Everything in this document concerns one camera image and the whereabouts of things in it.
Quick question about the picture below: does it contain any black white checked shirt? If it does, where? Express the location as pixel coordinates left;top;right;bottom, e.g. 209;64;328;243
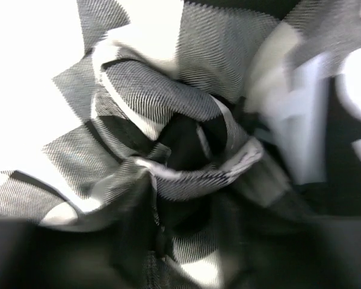
0;1;361;288

